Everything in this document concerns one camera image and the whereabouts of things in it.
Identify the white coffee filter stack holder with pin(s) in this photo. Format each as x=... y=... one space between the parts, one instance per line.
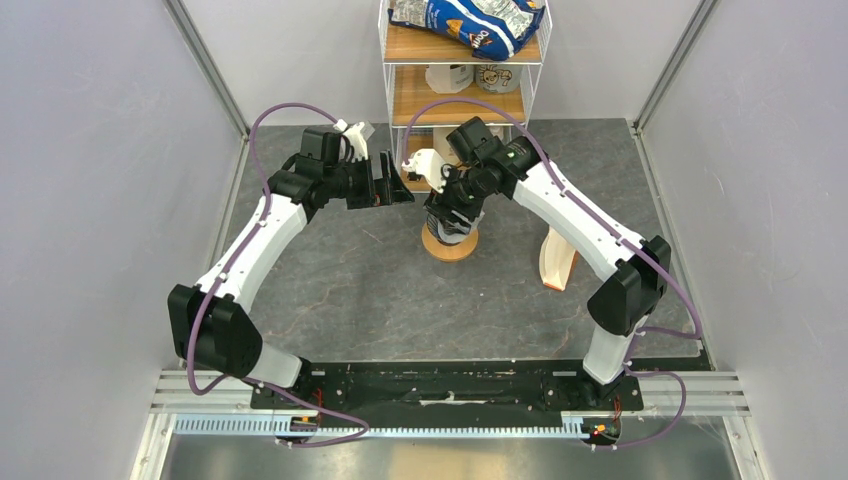
x=557 y=260

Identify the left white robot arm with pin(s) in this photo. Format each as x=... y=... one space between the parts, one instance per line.
x=210 y=320

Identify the white paper coffee filter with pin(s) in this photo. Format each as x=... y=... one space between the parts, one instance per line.
x=435 y=223

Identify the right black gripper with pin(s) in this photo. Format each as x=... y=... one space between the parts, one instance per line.
x=442 y=204

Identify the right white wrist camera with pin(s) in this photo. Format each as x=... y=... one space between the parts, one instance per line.
x=423 y=171

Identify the white small bottle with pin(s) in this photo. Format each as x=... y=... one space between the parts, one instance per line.
x=443 y=147

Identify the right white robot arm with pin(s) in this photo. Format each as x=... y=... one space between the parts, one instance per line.
x=631 y=270

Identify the blue ribbed coffee dripper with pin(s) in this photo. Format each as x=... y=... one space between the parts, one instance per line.
x=453 y=239

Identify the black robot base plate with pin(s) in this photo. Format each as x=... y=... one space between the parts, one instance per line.
x=461 y=394

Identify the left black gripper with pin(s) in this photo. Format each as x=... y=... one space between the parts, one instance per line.
x=385 y=191

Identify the white plastic jug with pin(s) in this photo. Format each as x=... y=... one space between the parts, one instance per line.
x=449 y=79

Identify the round wooden dripper stand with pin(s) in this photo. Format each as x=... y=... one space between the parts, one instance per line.
x=449 y=253

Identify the blue chips bag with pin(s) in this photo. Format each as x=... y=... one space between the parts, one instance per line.
x=494 y=30

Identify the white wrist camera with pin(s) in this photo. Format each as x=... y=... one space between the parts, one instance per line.
x=356 y=138
x=423 y=171

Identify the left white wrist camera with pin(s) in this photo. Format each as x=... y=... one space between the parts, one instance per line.
x=356 y=138

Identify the white wire wooden shelf rack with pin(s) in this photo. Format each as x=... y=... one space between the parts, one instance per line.
x=421 y=67

